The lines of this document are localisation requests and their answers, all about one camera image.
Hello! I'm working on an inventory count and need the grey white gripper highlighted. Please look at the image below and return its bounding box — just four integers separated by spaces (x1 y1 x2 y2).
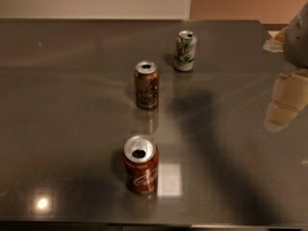
263 3 308 132

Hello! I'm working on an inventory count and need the orange soda can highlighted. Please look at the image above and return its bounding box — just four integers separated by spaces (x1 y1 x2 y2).
134 61 159 110

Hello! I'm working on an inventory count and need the white green 7up can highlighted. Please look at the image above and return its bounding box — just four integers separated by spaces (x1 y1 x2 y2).
174 30 197 72

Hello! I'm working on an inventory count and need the red coke can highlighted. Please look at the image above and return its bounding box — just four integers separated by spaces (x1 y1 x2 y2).
122 135 159 194

